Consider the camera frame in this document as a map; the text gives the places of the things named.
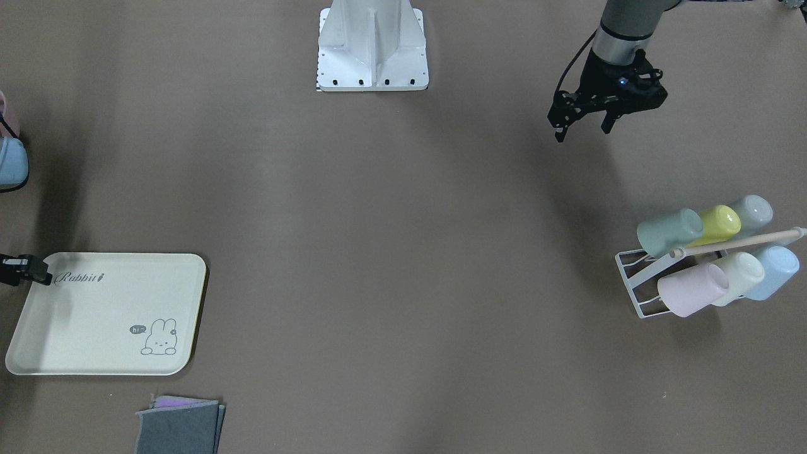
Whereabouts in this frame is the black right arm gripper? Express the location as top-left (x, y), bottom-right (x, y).
top-left (1, 255), bottom-right (53, 287)

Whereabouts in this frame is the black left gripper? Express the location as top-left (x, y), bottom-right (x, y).
top-left (547, 49), bottom-right (668, 143)

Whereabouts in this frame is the cream rabbit tray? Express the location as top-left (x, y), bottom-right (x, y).
top-left (5, 252), bottom-right (207, 376)

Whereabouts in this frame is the green cup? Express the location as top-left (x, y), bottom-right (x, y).
top-left (636, 209), bottom-right (704, 259)

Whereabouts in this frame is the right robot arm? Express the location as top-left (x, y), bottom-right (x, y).
top-left (2, 94), bottom-right (623, 281)

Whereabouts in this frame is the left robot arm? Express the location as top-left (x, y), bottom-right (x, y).
top-left (547, 1), bottom-right (684, 143)

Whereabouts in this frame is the yellow cup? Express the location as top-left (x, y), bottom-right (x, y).
top-left (687, 204), bottom-right (741, 247)

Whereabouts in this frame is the pale grey-blue cup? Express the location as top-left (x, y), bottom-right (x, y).
top-left (728, 194), bottom-right (774, 240)

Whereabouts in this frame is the pink cup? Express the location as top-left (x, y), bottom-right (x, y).
top-left (657, 262), bottom-right (729, 317)

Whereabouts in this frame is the cream white cup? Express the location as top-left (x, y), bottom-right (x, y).
top-left (712, 251), bottom-right (765, 307)

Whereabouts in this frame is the light blue cup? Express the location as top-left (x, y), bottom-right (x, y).
top-left (743, 244), bottom-right (799, 301)

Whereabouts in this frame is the grey folded cloth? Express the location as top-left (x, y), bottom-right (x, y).
top-left (134, 395), bottom-right (226, 453)

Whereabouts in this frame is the white wire cup rack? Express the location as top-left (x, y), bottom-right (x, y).
top-left (614, 227), bottom-right (805, 319)

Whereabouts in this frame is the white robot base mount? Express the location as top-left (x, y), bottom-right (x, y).
top-left (315, 1), bottom-right (430, 92)

